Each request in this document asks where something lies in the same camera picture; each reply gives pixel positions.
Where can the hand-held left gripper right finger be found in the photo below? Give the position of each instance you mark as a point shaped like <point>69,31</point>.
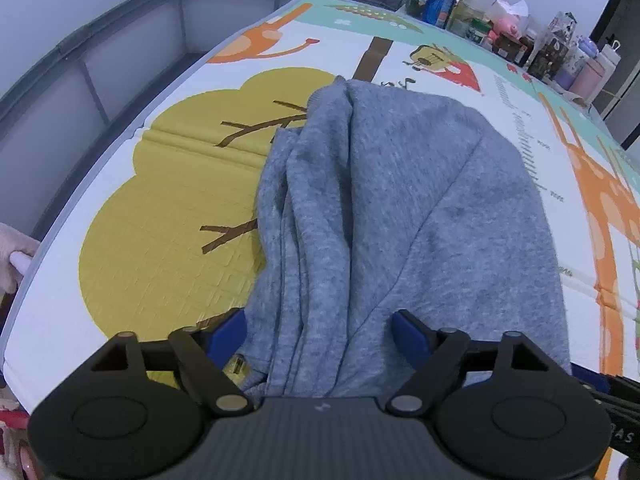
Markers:
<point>410,335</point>

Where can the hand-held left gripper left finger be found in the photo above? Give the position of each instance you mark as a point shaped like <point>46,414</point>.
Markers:
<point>227,335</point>

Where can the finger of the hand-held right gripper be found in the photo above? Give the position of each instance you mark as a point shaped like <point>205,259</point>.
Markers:
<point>590,379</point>

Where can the grey sweater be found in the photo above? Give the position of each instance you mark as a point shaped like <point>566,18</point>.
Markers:
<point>390,210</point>

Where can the printed animal play mat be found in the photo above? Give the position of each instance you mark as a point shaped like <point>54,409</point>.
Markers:
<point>175,210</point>

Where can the pale pink object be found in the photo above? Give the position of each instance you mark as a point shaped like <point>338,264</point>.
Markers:
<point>12,240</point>

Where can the pink cup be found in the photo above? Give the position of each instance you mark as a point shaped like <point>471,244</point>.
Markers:
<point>589,77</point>

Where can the dark brown jar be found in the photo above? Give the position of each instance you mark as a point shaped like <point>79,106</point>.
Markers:
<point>507,47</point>

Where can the green lid jar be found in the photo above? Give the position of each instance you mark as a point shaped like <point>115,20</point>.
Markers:
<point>480,32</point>

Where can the dark patterned box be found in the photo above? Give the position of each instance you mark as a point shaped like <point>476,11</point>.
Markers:
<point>550,50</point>

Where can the dark cabinet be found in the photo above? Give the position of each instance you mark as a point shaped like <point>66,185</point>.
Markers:
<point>622,60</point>

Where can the pink pig toy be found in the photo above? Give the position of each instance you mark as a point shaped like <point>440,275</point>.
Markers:
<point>509,27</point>

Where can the purple bottle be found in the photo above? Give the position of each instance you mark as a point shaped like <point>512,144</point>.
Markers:
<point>586,46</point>

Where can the white tissue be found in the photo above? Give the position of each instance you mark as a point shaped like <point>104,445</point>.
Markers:
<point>512,7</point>

